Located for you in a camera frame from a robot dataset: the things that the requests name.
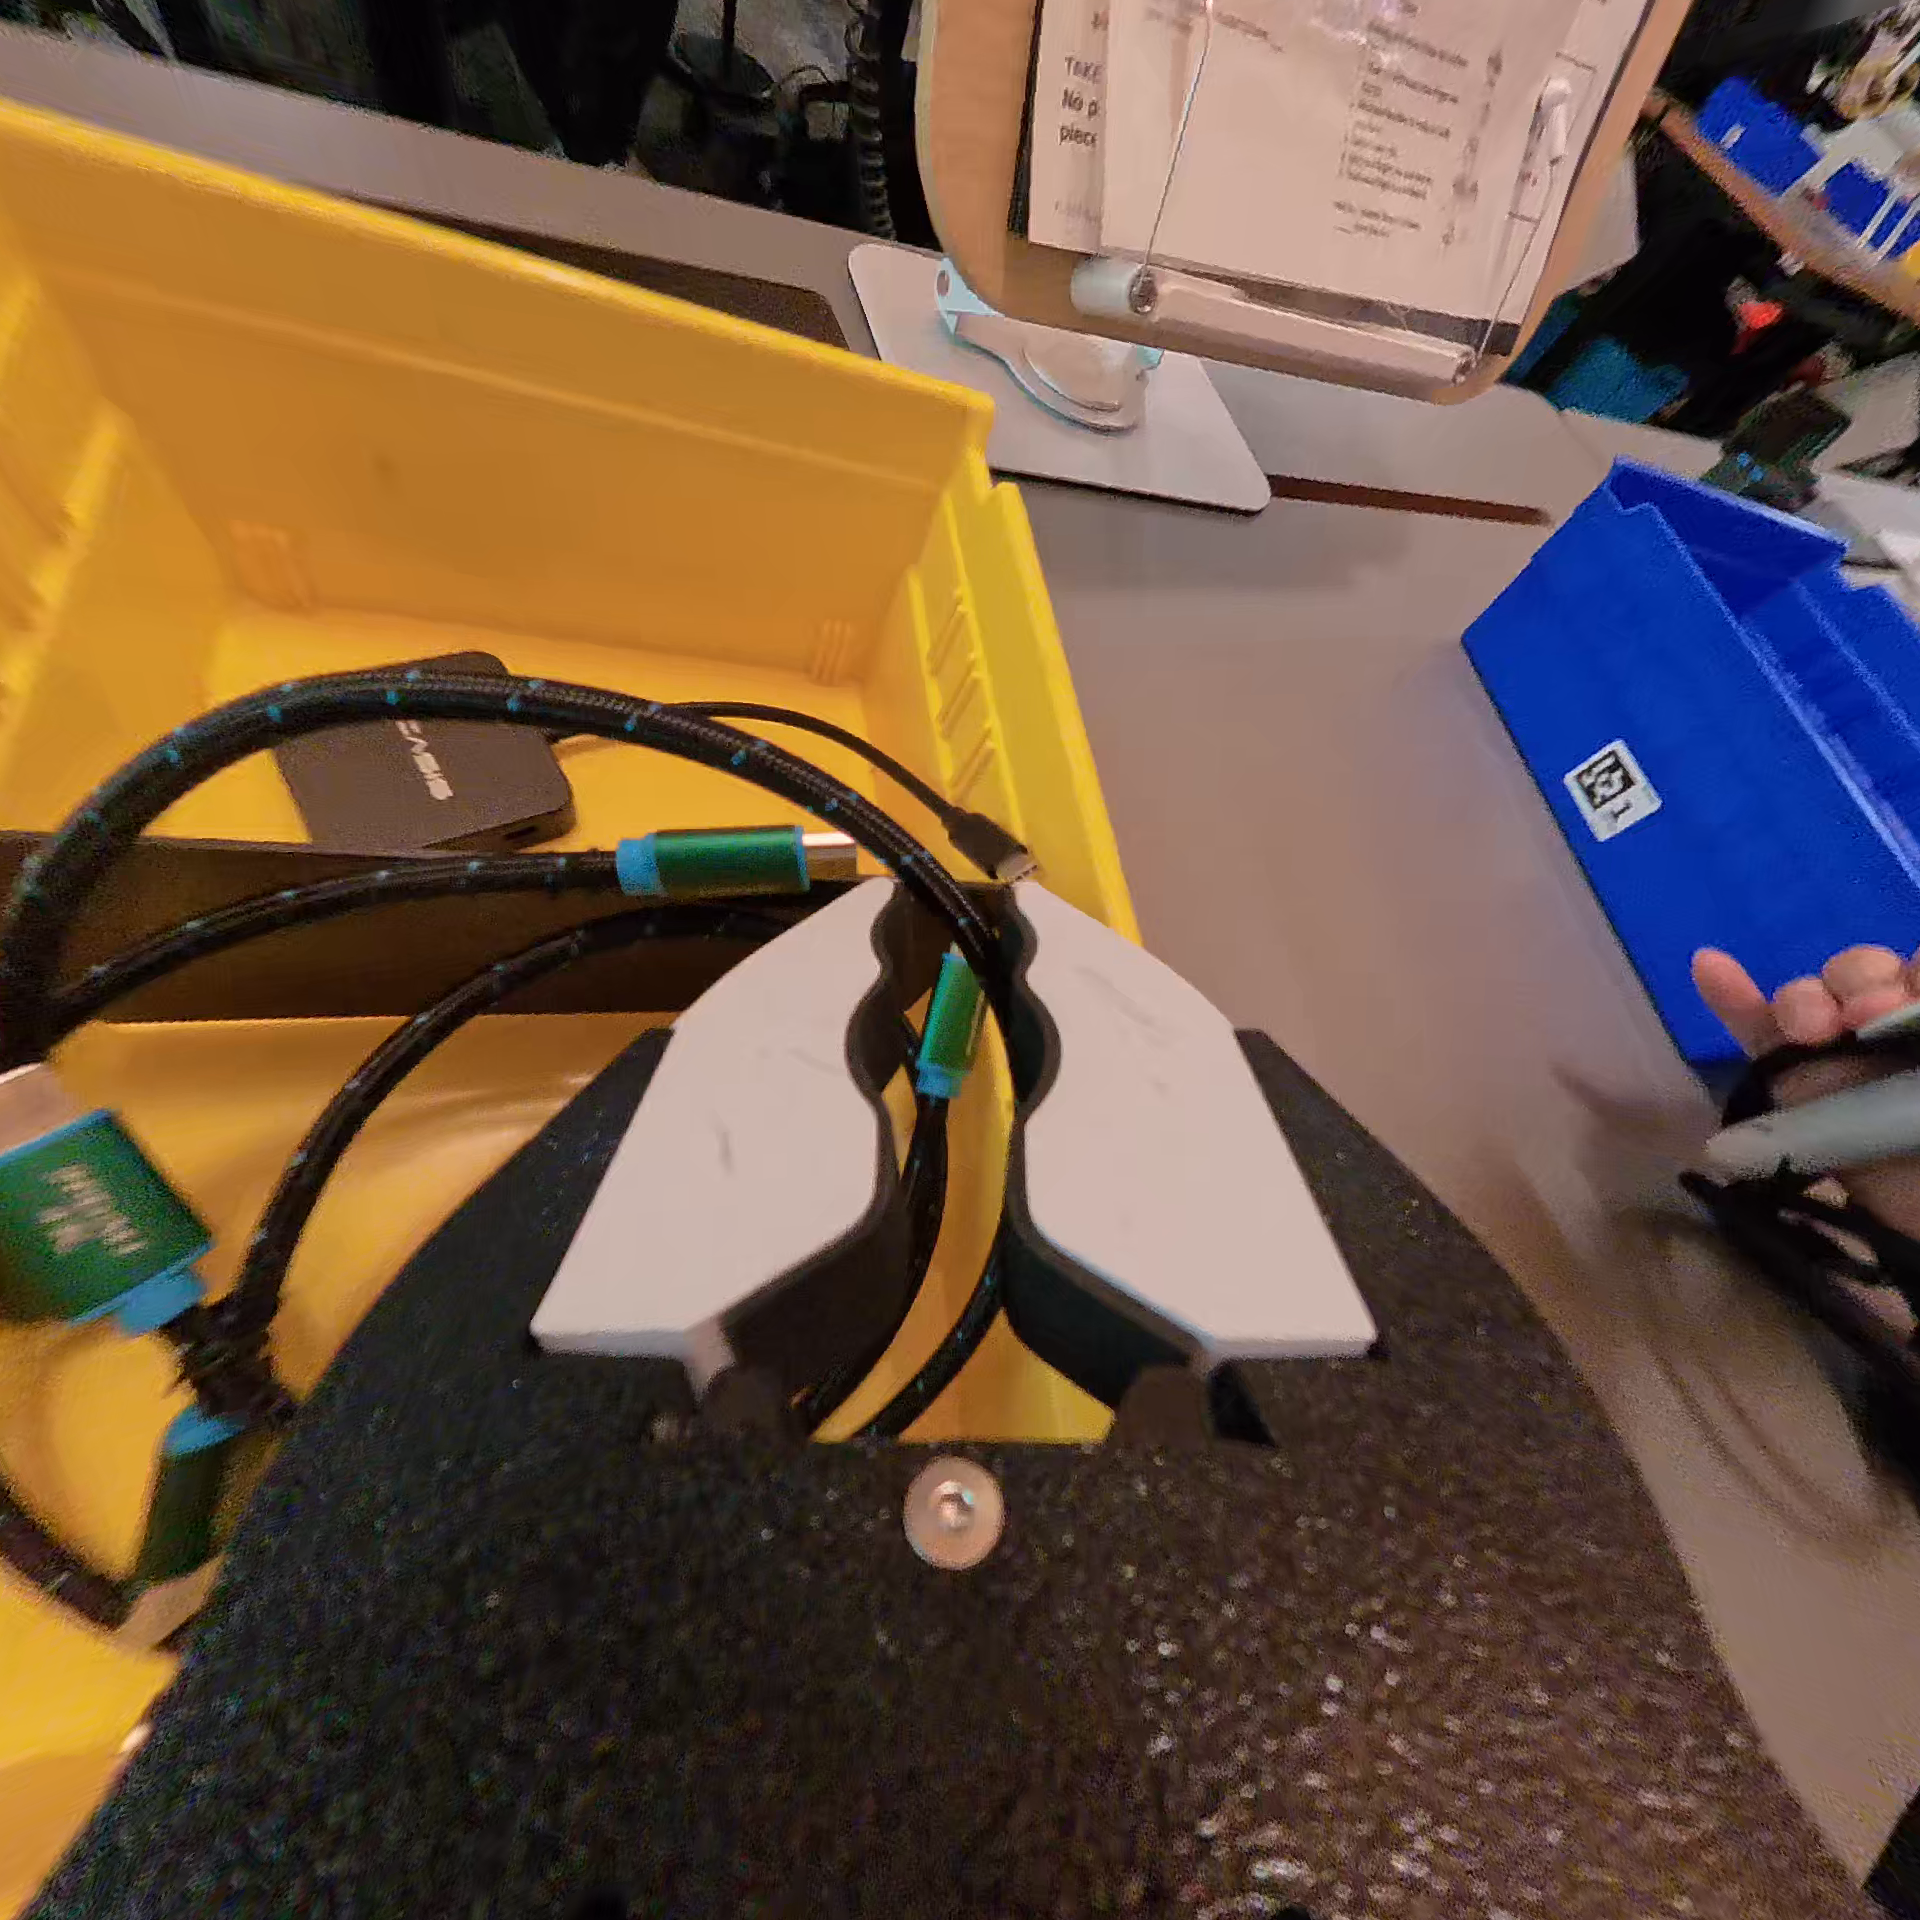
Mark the small black flat adapter box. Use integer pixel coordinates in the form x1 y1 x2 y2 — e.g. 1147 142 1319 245
275 649 575 854

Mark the thin black cable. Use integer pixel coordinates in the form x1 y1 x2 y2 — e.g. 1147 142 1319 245
660 700 1040 887

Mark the yellow plastic bin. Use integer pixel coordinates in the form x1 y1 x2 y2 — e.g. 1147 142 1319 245
0 95 1142 1892

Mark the black desk cable flap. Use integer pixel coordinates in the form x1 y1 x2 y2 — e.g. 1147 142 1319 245
346 194 887 361

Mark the braided cable with green plugs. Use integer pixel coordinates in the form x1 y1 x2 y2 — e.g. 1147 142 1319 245
0 822 863 1652
0 666 1051 1442

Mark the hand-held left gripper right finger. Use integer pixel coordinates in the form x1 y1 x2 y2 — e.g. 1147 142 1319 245
1000 881 1379 1367

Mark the person's right hand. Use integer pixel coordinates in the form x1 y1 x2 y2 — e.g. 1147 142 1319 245
1692 943 1920 1058

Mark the wooden document stand with paper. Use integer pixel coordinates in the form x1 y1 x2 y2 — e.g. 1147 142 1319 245
848 0 1667 519

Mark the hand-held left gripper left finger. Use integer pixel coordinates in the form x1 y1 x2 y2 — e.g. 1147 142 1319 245
528 877 906 1389

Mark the blue plastic bin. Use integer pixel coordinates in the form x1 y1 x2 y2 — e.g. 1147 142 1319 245
1463 456 1920 1068

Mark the grey desk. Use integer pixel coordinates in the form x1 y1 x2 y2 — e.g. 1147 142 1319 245
0 30 1920 1877

